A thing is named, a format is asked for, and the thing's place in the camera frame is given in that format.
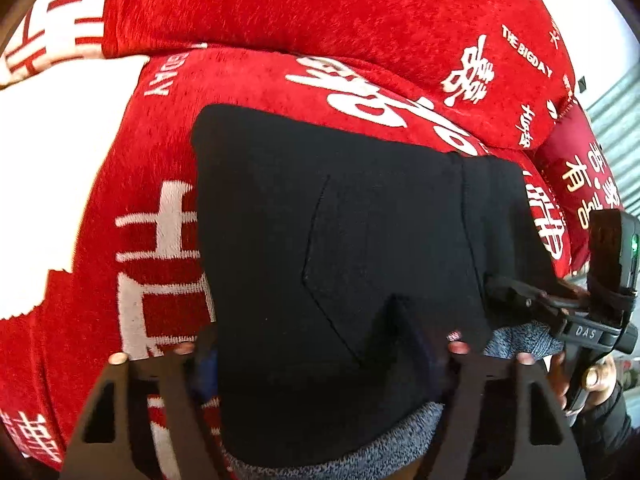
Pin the person's right hand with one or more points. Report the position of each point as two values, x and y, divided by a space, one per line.
602 375

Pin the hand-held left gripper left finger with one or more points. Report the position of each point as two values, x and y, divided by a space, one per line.
206 375

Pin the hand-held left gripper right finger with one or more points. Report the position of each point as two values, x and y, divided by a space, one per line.
470 385

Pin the red printed blanket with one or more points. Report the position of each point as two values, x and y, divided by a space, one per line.
150 160

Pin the black pants grey lining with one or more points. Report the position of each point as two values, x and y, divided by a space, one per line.
325 235

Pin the dark red pillow gold print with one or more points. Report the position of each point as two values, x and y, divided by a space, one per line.
575 170

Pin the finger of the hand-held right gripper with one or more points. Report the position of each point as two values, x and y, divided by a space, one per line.
520 290
585 332

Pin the red printed pillow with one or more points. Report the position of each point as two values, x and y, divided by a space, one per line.
325 10

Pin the white bed sheet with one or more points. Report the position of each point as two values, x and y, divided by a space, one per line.
50 160

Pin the person's right forearm black sleeve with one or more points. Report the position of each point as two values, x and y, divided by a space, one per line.
605 440

